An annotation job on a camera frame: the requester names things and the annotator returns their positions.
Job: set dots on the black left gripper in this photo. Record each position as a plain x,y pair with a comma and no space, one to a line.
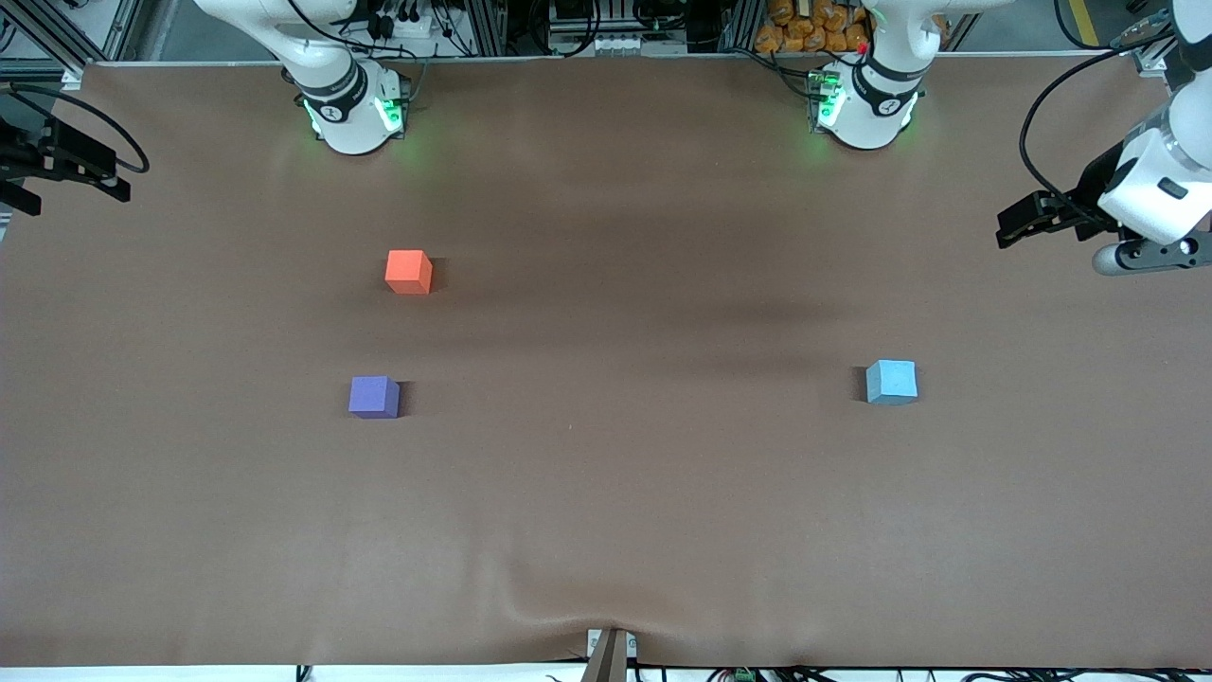
1096,186

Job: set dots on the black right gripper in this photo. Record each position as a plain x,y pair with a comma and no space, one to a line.
21,157

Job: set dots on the light blue foam block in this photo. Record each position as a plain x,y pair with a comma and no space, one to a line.
891,382

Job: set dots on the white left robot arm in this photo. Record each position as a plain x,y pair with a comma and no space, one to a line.
1160,185

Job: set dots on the orange foam block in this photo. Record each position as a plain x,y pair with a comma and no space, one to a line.
408,270

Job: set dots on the purple foam block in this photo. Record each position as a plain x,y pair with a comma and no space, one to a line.
373,396

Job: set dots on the pile of orange bags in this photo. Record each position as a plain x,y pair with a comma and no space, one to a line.
805,28

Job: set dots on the white power strip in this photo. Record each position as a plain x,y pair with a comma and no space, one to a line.
407,26

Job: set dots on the brown table cloth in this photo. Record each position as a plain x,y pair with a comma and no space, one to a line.
606,493

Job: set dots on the aluminium frame profile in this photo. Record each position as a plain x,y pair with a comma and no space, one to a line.
1150,57
52,38

